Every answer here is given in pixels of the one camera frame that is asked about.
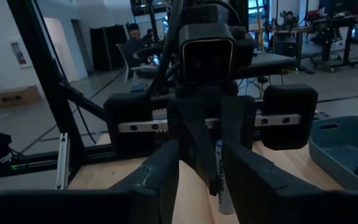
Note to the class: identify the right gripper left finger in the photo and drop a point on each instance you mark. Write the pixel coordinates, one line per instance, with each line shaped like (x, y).
(73, 208)

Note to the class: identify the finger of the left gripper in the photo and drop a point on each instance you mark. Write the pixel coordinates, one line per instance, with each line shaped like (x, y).
(238, 121)
(197, 140)

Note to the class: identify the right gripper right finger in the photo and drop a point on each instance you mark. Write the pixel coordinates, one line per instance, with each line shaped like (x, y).
(291, 208)

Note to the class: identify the silver Kirkland battery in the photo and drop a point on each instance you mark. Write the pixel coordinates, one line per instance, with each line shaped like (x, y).
(225, 193)

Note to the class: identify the white chair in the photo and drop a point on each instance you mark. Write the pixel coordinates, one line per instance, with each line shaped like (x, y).
(121, 59)

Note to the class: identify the person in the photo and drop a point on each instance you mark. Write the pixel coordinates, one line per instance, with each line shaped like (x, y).
(289, 20)
(134, 46)
(148, 37)

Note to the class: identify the black partition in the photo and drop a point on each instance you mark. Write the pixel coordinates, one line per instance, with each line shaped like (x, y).
(107, 46)

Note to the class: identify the teal plastic bin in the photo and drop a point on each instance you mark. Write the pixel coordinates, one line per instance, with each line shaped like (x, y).
(337, 155)

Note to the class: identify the wooden work table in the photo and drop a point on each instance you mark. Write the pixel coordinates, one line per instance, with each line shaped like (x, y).
(278, 31)

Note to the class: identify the cardboard box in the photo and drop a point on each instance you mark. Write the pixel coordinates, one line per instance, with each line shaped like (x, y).
(17, 96)

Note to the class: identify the black standing desk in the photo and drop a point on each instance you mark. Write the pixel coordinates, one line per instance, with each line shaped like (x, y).
(334, 34)

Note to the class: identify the silver aluminium bracket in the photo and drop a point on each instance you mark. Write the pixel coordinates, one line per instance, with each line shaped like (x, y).
(63, 161)

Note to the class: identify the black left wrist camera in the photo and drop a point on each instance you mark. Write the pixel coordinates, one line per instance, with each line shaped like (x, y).
(207, 53)

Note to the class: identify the black aluminium rig frame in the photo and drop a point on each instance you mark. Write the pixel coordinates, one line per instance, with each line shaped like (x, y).
(40, 62)

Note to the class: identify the wall poster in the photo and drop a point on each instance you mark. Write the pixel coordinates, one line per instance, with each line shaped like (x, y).
(20, 54)

